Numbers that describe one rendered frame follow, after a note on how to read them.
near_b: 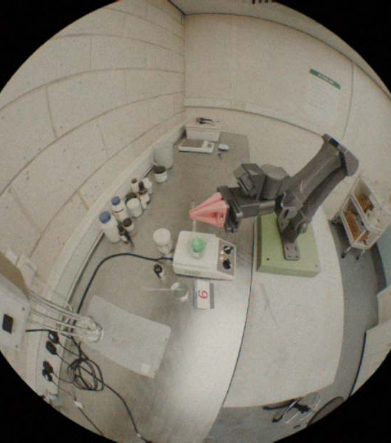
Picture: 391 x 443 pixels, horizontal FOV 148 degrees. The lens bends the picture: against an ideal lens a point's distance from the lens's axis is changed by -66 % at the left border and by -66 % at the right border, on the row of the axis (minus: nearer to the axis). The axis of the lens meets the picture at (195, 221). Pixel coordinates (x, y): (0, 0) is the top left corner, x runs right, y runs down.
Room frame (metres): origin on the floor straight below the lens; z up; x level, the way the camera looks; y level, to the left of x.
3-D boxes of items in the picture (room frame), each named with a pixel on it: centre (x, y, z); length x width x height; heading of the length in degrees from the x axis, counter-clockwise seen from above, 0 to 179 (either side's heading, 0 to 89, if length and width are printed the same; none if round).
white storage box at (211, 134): (1.54, -0.09, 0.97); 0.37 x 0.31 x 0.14; 167
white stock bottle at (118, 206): (0.47, 0.33, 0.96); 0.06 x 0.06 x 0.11
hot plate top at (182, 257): (0.26, 0.00, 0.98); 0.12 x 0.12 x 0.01; 82
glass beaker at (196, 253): (0.24, -0.01, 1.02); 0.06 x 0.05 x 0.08; 15
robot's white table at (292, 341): (0.23, -0.46, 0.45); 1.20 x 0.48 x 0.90; 166
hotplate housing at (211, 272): (0.26, -0.03, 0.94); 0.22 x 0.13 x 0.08; 82
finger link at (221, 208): (0.26, -0.03, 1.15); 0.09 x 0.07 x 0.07; 101
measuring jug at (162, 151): (0.91, 0.21, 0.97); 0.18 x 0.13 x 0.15; 148
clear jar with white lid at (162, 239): (0.31, 0.11, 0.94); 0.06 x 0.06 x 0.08
